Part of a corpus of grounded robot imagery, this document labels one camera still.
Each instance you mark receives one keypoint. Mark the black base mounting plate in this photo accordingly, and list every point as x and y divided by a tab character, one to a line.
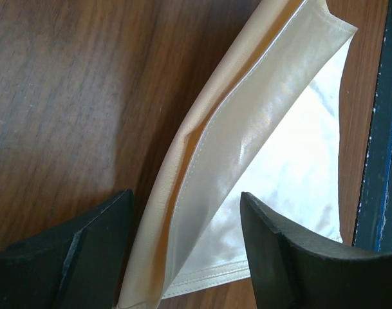
373	227

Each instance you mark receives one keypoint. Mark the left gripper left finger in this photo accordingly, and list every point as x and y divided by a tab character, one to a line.
75	264

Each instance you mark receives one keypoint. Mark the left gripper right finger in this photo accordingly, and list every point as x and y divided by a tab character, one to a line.
294	267

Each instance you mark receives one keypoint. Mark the peach satin napkin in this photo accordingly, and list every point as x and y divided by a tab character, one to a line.
266	122

